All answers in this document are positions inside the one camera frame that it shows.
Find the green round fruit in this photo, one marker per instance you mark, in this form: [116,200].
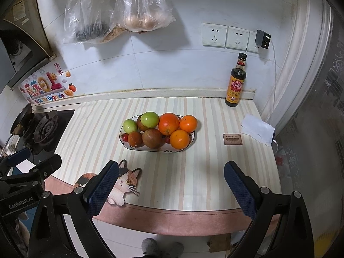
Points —
[150,119]
[131,125]

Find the brown round fruit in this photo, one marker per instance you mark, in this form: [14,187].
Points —
[139,125]

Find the colourful wall sticker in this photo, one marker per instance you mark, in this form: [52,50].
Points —
[45,88]

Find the grey fuzzy slipper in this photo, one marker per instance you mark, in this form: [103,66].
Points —
[172,250]
[150,247]

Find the brown cardboard box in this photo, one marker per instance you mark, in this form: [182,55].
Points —
[219,243]

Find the dark sauce bottle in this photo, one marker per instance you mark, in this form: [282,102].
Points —
[236,86]

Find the black gas stove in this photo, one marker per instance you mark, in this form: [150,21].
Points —
[45,129]

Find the clear bag of onions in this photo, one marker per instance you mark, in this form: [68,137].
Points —
[142,8]

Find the leaf print ceramic plate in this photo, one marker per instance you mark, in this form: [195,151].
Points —
[129,145]

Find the red cherry tomato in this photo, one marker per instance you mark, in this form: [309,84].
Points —
[125,137]
[167,139]

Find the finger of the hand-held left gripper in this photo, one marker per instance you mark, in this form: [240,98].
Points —
[18,156]
[49,164]

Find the black plug charger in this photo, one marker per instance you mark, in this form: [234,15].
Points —
[262,39]

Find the white wall socket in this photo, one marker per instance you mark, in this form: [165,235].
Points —
[214,35]
[251,43]
[237,37]

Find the bright smooth orange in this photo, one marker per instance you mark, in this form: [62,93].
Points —
[188,123]

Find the black frying pan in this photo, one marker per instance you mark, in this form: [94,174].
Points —
[20,119]

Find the range hood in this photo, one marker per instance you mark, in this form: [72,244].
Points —
[16,32]

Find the large dimpled orange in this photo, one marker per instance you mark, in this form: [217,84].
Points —
[168,123]

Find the clear bag yellow contents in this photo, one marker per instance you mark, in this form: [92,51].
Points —
[114,33]

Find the clear bag dark contents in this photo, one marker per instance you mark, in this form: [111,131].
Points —
[86,21]

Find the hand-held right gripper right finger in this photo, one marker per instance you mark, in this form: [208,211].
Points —
[239,188]

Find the yellow red apple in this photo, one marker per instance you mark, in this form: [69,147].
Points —
[135,139]

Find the small orange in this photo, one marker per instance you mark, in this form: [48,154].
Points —
[179,139]

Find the dark brown apple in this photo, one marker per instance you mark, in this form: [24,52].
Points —
[153,139]

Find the white paper tissue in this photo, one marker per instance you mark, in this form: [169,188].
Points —
[258,130]

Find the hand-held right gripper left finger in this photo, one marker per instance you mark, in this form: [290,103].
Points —
[103,190]

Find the striped cat print table mat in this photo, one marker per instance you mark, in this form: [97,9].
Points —
[201,166]

